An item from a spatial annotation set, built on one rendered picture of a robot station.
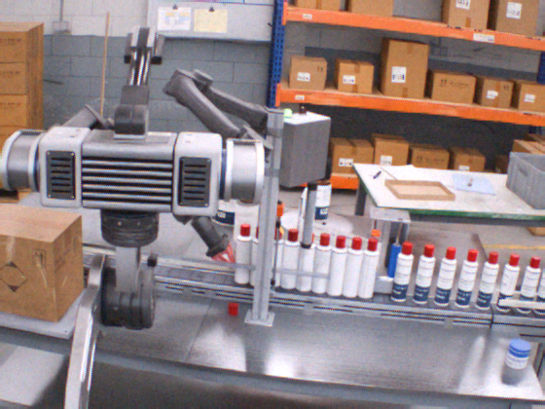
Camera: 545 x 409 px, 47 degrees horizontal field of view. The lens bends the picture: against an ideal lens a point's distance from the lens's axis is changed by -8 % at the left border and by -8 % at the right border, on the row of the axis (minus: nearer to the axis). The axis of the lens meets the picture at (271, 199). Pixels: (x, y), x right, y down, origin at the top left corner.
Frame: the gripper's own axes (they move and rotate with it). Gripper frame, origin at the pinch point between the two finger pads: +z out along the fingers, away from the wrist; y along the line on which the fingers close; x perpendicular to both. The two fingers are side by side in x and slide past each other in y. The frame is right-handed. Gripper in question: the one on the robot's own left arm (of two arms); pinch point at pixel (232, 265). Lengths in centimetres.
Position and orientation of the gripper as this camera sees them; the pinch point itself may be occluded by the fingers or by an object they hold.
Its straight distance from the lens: 226.7
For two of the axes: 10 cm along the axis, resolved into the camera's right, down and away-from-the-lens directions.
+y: 1.2, -3.3, 9.4
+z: 5.7, 7.9, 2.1
